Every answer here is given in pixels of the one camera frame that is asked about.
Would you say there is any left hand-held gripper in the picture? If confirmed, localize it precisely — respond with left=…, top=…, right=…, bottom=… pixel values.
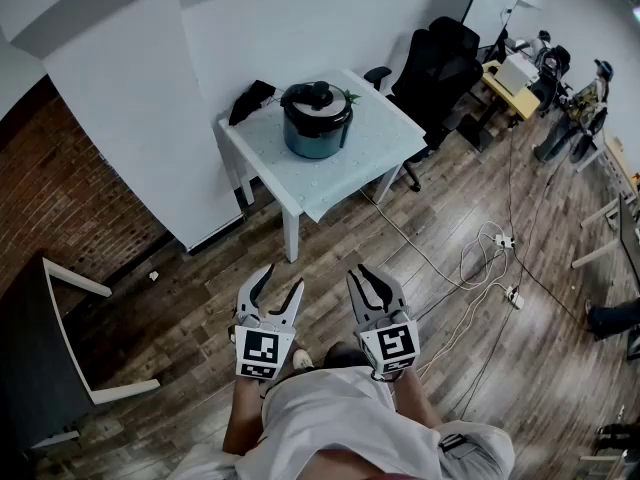
left=230, top=263, right=305, bottom=382

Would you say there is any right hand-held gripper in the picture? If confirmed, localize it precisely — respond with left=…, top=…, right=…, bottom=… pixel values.
left=346, top=263, right=421, bottom=382

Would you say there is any black pressure cooker pot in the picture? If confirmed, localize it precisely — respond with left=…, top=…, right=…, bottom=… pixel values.
left=282, top=103, right=355, bottom=160

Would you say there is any pressure cooker lid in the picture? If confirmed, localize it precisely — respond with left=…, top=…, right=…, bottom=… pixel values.
left=279, top=80, right=355, bottom=132

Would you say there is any person's left forearm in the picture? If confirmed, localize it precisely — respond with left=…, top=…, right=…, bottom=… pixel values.
left=222, top=375, right=266, bottom=457

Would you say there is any person's right forearm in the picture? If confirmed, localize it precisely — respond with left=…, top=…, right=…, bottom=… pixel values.
left=392, top=367, right=444, bottom=427

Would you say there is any person's dark trouser leg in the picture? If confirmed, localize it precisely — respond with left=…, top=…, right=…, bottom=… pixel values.
left=324, top=341, right=371, bottom=369

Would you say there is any white square table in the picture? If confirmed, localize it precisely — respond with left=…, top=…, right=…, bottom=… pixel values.
left=218, top=69, right=428, bottom=264

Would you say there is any person's white shirt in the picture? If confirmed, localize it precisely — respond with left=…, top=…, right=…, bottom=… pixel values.
left=167, top=365, right=516, bottom=480

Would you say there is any black cloth pouch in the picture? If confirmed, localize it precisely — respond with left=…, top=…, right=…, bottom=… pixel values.
left=228, top=79, right=276, bottom=127

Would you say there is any black office chair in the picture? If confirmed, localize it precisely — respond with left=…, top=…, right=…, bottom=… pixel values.
left=363, top=16, right=485, bottom=193

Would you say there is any yellow wooden desk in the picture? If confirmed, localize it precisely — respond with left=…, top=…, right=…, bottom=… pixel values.
left=480, top=59, right=542, bottom=122

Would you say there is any white-legged table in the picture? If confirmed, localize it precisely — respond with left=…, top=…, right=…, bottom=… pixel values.
left=571, top=192, right=640, bottom=270

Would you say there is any white box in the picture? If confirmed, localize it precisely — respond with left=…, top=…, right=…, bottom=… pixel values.
left=497, top=53, right=539, bottom=88

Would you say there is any small black mesh chair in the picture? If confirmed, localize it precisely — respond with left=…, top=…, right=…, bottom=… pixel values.
left=529, top=45, right=574, bottom=117

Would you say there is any white coiled cable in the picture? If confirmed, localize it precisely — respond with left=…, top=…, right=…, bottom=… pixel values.
left=417, top=220, right=512, bottom=384

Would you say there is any long black floor cable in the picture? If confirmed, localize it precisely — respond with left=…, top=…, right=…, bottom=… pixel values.
left=457, top=117, right=591, bottom=419

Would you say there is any dark cabinet with white frame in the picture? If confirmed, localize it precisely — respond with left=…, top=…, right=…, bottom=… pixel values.
left=0, top=252, right=161, bottom=452

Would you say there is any whiteboard with black frame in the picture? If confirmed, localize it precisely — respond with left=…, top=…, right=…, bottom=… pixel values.
left=460, top=0, right=527, bottom=50

